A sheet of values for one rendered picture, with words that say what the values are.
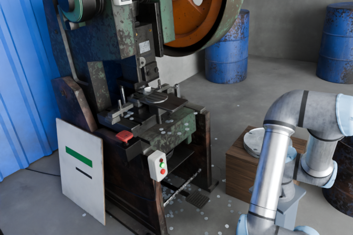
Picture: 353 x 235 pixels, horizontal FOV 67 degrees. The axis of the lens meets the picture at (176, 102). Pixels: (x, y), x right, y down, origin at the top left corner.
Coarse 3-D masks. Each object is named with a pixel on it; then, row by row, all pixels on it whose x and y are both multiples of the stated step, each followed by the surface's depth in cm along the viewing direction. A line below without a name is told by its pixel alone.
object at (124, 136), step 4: (120, 132) 122; (124, 132) 122; (128, 132) 122; (116, 136) 120; (120, 136) 119; (124, 136) 119; (128, 136) 119; (132, 136) 121; (120, 140) 119; (124, 140) 118
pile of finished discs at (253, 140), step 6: (252, 132) 178; (258, 132) 178; (264, 132) 177; (246, 138) 173; (252, 138) 172; (258, 138) 170; (246, 144) 167; (252, 144) 167; (258, 144) 166; (246, 150) 169; (252, 150) 161; (258, 150) 161; (258, 156) 161
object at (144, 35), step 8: (136, 24) 136; (144, 24) 138; (136, 32) 132; (144, 32) 136; (152, 32) 140; (144, 40) 137; (152, 40) 141; (144, 48) 138; (152, 48) 143; (144, 56) 140; (152, 56) 144; (144, 64) 139; (152, 64) 141; (128, 72) 143; (136, 72) 139; (144, 72) 139; (152, 72) 143; (136, 80) 141; (144, 80) 141
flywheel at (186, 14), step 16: (176, 0) 158; (192, 0) 154; (208, 0) 145; (224, 0) 138; (176, 16) 163; (192, 16) 156; (208, 16) 145; (176, 32) 168; (192, 32) 157; (208, 32) 149
